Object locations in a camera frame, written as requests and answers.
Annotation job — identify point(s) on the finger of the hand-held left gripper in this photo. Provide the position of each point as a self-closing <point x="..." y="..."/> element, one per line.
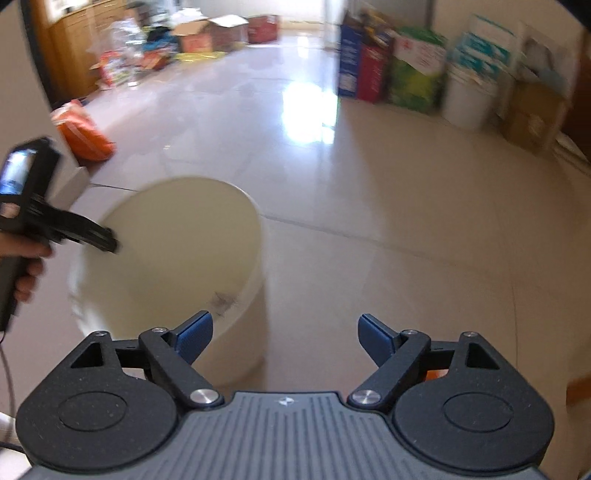
<point x="78" y="230"/>

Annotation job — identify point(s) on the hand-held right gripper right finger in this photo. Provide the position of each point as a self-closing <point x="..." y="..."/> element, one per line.
<point x="375" y="337"/>

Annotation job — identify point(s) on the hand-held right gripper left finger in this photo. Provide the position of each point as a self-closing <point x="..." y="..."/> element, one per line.
<point x="194" y="336"/>

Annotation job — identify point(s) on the large white plastic bucket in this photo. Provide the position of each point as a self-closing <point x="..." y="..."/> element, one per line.
<point x="184" y="240"/>

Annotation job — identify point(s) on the person's left hand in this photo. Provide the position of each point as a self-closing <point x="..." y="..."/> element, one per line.
<point x="23" y="247"/>

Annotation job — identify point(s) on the orange plastic bag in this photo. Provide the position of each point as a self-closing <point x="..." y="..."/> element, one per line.
<point x="85" y="134"/>

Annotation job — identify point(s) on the wooden cabinet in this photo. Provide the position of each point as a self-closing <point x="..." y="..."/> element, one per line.
<point x="69" y="41"/>

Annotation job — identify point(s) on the pile of colourful packets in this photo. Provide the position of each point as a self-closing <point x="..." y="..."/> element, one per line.
<point x="134" y="50"/>

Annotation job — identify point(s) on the yellow flat packets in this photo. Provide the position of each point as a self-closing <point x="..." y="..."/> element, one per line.
<point x="201" y="57"/>

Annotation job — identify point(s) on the open cardboard box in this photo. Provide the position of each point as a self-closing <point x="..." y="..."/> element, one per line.
<point x="203" y="34"/>

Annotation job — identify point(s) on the small white bucket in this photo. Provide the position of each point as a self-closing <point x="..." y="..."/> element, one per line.
<point x="468" y="104"/>

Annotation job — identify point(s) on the tall red box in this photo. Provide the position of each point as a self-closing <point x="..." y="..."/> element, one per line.
<point x="374" y="76"/>

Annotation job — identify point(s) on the green and white box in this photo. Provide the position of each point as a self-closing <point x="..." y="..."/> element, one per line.
<point x="415" y="74"/>

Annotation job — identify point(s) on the brown cardboard box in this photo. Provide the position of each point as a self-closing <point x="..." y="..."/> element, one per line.
<point x="533" y="117"/>

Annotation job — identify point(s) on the tall blue box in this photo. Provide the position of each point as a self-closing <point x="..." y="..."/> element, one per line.
<point x="350" y="64"/>

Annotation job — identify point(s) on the red carton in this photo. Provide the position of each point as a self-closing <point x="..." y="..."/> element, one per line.
<point x="264" y="28"/>

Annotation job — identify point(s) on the white and teal box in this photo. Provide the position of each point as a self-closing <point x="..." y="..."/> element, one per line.
<point x="485" y="46"/>

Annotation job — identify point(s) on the white carton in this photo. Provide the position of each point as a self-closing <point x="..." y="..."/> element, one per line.
<point x="547" y="55"/>

